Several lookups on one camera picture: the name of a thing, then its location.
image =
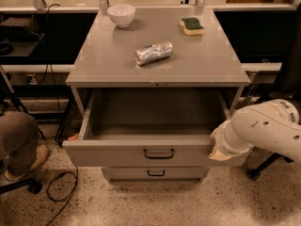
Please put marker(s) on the person's leg brown trousers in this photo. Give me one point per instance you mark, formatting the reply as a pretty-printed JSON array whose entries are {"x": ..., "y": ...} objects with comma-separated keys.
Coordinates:
[{"x": 18, "y": 141}]

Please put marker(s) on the yellow green sponge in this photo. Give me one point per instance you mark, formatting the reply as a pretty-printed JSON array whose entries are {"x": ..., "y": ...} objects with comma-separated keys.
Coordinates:
[{"x": 191, "y": 26}]

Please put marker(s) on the black chair caster left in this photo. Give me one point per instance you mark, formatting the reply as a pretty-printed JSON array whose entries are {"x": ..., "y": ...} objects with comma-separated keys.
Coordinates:
[{"x": 33, "y": 186}]

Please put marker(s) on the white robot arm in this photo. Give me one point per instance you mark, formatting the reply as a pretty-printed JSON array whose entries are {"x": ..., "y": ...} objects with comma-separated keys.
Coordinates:
[{"x": 272, "y": 125}]

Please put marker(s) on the orange snack packet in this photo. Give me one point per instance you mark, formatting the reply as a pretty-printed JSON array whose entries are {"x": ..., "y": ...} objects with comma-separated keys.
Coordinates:
[{"x": 74, "y": 137}]

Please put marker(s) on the white ceramic bowl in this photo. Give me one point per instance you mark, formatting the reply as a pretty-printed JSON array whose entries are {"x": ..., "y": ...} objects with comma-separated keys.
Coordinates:
[{"x": 121, "y": 15}]

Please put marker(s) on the tan shoe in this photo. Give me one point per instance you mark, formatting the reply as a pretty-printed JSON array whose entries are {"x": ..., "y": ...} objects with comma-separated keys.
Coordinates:
[{"x": 42, "y": 152}]

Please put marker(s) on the grey top drawer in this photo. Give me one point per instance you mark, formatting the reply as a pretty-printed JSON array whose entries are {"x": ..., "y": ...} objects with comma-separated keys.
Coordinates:
[{"x": 149, "y": 128}]

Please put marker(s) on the grey drawer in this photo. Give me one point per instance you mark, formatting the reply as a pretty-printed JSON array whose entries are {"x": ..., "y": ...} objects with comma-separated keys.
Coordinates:
[
  {"x": 149, "y": 128},
  {"x": 155, "y": 173}
]

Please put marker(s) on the grey metal drawer cabinet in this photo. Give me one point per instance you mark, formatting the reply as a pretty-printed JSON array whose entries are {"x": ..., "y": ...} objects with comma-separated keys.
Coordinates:
[{"x": 206, "y": 61}]

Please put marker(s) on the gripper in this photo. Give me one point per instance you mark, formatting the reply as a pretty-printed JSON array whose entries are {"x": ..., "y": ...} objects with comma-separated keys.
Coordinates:
[{"x": 223, "y": 141}]

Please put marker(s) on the grey bottom drawer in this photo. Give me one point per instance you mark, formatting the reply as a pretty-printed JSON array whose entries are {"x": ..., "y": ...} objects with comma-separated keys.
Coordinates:
[{"x": 155, "y": 173}]

